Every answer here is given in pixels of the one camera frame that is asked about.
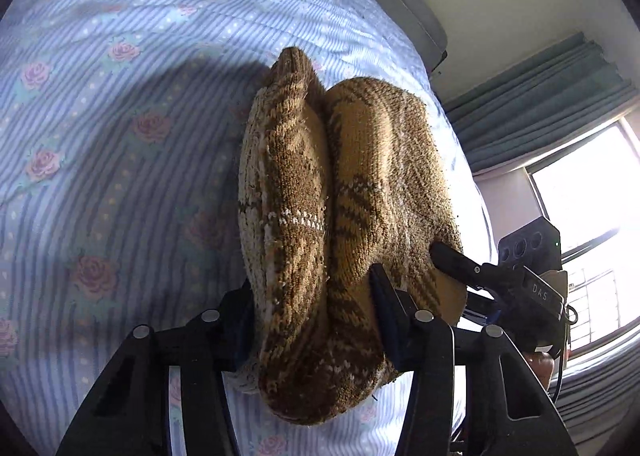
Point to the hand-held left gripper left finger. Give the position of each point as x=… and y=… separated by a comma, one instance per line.
x=235, y=331

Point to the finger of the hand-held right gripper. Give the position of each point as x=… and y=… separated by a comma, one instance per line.
x=460, y=261
x=485, y=311

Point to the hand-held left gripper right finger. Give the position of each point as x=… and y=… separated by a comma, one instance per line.
x=387, y=308

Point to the brown patterned knit sweater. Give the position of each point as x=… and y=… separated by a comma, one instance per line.
x=350, y=186

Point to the person's right hand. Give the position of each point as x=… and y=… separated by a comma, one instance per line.
x=542, y=368

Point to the teal curtain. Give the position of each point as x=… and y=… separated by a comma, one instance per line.
x=540, y=100

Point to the bed with blue floral sheet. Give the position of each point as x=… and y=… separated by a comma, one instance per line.
x=125, y=135

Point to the grey padded headboard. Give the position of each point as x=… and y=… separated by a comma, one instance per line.
x=400, y=0

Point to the window with metal frame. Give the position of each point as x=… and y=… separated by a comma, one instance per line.
x=590, y=196

